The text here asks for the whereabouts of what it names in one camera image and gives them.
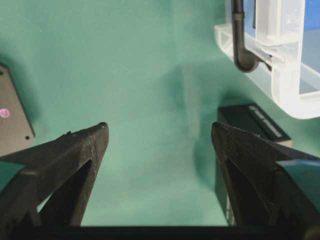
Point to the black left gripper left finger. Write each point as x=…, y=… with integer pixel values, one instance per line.
x=55, y=182

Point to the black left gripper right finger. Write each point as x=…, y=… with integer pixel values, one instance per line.
x=274, y=190

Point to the black camera box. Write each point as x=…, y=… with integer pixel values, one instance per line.
x=251, y=118

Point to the clear plastic storage case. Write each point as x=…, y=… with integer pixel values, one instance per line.
x=279, y=56

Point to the green table cloth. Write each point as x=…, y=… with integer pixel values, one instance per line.
x=150, y=69

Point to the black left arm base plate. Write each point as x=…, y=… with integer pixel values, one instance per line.
x=16, y=132

